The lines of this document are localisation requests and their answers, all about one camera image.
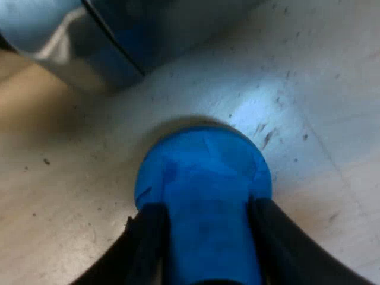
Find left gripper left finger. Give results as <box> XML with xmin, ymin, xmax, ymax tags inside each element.
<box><xmin>69</xmin><ymin>203</ymin><xmax>185</xmax><ymax>285</ymax></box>

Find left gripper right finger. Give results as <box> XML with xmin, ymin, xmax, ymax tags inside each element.
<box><xmin>248</xmin><ymin>197</ymin><xmax>378</xmax><ymax>285</ymax></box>

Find bright blue tamper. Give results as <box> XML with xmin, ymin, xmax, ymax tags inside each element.
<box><xmin>134</xmin><ymin>125</ymin><xmax>273</xmax><ymax>285</ymax></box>

